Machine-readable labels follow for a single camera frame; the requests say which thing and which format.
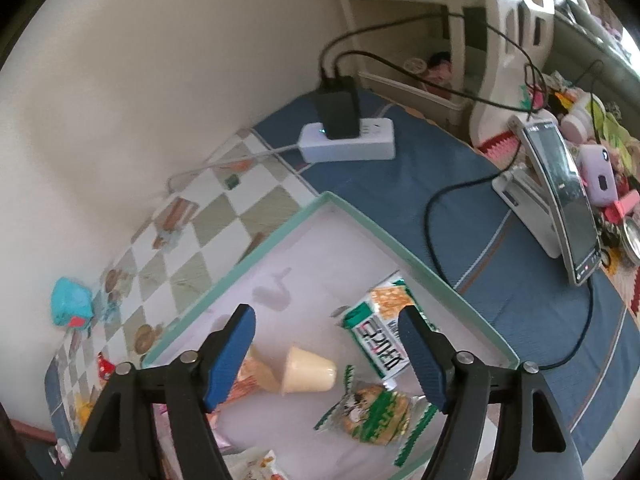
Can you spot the small purple device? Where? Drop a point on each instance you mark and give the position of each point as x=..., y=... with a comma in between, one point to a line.
x=597, y=175

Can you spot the teal cardboard box lid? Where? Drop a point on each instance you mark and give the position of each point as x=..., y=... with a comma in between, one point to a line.
x=310, y=260

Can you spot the yellow snack packet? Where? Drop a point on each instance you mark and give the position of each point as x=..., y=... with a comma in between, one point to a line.
x=82, y=412

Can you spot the pink plush toy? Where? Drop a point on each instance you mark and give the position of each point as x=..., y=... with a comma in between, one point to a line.
x=441, y=67

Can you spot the white power strip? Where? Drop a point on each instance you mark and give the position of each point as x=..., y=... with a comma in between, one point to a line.
x=370, y=145

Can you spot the slim orange white packet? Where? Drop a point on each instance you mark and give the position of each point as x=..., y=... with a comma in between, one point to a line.
x=255, y=465

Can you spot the orange cracker packet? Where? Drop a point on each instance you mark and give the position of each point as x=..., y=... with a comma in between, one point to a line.
x=262, y=377

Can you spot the large red snack packet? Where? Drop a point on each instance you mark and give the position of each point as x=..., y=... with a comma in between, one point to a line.
x=106, y=367

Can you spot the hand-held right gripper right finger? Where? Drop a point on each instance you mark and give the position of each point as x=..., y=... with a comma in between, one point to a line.
x=420, y=360

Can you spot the smartphone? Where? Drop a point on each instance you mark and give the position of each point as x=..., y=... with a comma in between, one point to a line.
x=565, y=200

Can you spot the yellow jelly cup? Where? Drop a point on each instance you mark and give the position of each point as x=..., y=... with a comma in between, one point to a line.
x=305, y=370

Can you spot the white phone stand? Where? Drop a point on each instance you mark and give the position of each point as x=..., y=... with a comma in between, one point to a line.
x=530, y=205

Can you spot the black charger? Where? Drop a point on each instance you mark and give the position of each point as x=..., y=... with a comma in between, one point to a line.
x=337, y=110

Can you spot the green clear cookie packet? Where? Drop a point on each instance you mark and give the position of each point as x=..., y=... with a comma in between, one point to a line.
x=372, y=412

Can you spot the pile of small trinkets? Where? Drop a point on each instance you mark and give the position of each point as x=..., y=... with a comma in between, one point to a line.
x=610, y=135

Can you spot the teal plastic toy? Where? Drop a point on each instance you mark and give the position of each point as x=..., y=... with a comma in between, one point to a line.
x=70, y=300

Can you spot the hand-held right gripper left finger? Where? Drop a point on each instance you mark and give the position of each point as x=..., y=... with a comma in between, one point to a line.
x=230, y=360

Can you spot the green white snack packet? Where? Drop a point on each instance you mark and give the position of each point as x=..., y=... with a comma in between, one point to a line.
x=372, y=332

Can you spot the white lidded cup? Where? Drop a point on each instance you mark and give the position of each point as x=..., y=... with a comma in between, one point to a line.
x=415, y=65

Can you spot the white lattice bed frame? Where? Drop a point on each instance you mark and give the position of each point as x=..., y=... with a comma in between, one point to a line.
x=500, y=35

